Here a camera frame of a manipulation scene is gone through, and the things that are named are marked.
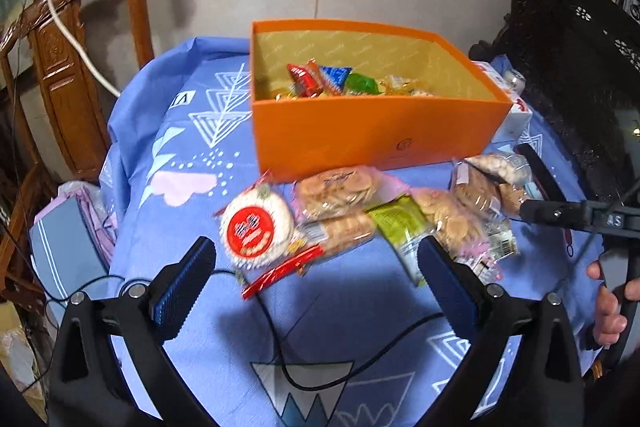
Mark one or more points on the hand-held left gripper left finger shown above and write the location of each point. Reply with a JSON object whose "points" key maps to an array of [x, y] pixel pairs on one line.
{"points": [[182, 292]]}

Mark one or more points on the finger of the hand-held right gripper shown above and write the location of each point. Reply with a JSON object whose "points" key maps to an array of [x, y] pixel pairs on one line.
{"points": [[555, 212]]}

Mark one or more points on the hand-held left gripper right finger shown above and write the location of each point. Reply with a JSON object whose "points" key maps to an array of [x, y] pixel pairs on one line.
{"points": [[447, 292]]}

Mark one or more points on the clear bun packet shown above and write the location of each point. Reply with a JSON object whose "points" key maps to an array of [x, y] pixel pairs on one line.
{"points": [[502, 167]]}

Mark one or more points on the small cookies packet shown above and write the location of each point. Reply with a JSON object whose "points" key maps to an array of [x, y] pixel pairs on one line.
{"points": [[450, 217]]}

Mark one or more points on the brown cake packet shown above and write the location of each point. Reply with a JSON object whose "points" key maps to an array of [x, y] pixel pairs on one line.
{"points": [[477, 192]]}

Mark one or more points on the yellow green snack packet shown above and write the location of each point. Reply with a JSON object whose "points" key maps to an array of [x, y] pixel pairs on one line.
{"points": [[405, 222]]}

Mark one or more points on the round red label cracker packet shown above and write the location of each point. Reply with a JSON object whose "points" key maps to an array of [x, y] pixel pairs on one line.
{"points": [[257, 227]]}

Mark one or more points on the long biscuit packet red edge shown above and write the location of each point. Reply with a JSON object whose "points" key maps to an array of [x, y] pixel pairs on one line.
{"points": [[340, 229]]}

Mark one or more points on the clear round biscuit packet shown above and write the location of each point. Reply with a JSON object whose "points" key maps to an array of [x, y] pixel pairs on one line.
{"points": [[340, 187]]}

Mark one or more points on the orange cardboard box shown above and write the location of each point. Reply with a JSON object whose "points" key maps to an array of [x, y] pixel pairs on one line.
{"points": [[350, 142]]}

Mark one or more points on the yellow chips packet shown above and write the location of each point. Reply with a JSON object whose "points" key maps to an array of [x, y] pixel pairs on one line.
{"points": [[400, 87]]}

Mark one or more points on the bright green snack packet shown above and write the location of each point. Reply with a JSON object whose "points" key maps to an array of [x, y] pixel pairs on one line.
{"points": [[362, 83]]}

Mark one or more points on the blue snack packet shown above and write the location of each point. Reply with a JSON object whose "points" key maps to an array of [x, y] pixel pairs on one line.
{"points": [[334, 77]]}

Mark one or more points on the red wrapper snack packet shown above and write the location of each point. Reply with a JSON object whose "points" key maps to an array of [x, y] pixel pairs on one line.
{"points": [[302, 79]]}

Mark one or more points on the person's right hand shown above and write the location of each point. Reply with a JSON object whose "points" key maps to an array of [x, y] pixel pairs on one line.
{"points": [[610, 317]]}

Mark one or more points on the red key tag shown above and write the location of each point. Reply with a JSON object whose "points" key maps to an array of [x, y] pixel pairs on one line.
{"points": [[569, 241]]}

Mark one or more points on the black smartphone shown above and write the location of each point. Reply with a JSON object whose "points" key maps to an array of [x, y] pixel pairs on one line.
{"points": [[542, 177]]}

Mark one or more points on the blue patterned tablecloth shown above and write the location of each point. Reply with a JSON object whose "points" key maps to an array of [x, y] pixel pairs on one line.
{"points": [[225, 357]]}

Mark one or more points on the floral tissue pack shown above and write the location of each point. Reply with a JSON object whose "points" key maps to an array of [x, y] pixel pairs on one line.
{"points": [[515, 122]]}

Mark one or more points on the folded blue striped cloth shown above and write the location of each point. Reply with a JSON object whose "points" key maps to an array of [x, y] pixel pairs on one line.
{"points": [[65, 242]]}

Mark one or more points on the white drink can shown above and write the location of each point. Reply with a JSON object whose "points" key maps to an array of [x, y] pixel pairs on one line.
{"points": [[515, 79]]}

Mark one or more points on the dark carved wooden bench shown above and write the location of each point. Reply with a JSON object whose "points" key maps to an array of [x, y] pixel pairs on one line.
{"points": [[565, 57]]}

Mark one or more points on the plain wooden armchair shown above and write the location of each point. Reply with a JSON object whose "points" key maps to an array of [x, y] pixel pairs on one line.
{"points": [[20, 232]]}

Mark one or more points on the carved wooden chair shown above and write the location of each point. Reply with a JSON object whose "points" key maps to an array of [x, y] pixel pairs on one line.
{"points": [[65, 72]]}

